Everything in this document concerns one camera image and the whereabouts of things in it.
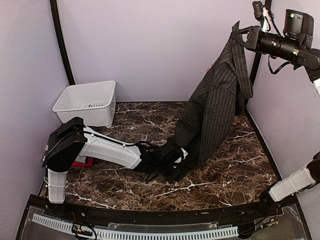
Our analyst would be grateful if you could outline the folded red t-shirt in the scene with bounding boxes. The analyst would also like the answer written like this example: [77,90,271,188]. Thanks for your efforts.
[72,157,94,167]

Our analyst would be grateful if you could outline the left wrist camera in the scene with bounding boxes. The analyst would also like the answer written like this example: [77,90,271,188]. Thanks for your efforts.
[172,147,188,164]

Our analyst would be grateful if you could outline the black clothes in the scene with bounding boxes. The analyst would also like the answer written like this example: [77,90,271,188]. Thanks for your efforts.
[171,37,253,173]

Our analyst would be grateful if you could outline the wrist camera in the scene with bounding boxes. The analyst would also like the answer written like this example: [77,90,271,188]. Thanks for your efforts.
[172,147,188,164]
[252,0,274,33]

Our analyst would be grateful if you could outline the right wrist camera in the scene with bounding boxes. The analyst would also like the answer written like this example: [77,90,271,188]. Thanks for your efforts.
[252,0,274,33]

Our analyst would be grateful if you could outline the black curved front rail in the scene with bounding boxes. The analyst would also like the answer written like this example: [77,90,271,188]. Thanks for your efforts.
[25,194,302,236]

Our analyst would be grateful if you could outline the left black frame post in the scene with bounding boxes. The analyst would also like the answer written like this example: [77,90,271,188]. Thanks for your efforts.
[49,0,76,86]

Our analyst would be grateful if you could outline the black frame post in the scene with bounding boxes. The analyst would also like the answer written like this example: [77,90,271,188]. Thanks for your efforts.
[247,0,273,86]
[49,0,76,86]

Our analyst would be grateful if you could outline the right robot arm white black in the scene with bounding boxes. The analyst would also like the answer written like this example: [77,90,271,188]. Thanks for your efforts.
[232,6,320,217]

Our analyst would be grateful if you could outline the white slotted cable duct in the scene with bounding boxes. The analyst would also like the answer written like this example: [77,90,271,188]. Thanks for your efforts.
[31,213,239,240]

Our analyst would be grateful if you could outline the right black frame post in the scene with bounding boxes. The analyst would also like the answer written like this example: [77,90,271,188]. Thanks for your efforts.
[247,0,273,86]

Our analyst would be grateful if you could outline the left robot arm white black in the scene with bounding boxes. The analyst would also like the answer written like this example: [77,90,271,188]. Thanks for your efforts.
[42,117,188,218]

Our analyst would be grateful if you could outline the white plastic bin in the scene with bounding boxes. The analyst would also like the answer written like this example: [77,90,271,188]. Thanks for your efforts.
[52,80,116,128]

